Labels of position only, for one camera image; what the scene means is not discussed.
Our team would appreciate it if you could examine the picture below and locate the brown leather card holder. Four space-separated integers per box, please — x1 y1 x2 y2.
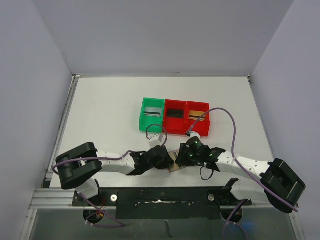
168 149 184 173

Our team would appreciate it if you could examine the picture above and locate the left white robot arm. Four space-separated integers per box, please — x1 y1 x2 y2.
52 142 175 200

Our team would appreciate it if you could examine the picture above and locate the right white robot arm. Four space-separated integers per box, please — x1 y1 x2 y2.
175 136 306 214

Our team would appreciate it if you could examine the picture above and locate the gold card in bin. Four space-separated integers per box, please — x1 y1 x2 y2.
188 110 208 122

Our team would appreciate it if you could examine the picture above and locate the black credit card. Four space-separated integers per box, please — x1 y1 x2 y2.
166 108 184 119

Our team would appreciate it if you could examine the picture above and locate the silver credit card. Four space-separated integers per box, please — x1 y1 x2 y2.
143 106 163 117

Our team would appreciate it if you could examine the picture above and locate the right red plastic bin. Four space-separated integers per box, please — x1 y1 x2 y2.
184 100 211 138

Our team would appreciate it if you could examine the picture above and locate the red plastic bin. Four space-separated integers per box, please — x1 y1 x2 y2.
163 99 187 135
184 100 211 138

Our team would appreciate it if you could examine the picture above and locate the middle red plastic bin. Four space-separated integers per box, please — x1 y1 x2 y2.
163 99 187 135

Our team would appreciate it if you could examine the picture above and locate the green plastic bin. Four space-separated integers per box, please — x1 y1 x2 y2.
139 97 165 133

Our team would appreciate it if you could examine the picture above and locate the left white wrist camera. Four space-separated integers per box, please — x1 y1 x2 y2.
148 134 165 148

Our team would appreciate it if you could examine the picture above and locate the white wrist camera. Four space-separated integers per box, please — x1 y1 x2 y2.
148 134 165 148
186 131 201 139

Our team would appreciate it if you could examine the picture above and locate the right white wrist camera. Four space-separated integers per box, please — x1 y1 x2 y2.
186 131 201 139

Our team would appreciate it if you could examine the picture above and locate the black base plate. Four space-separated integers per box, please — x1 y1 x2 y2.
72 186 251 221

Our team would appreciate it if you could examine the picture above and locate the aluminium frame rail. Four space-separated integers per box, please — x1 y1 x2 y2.
29 188 75 210

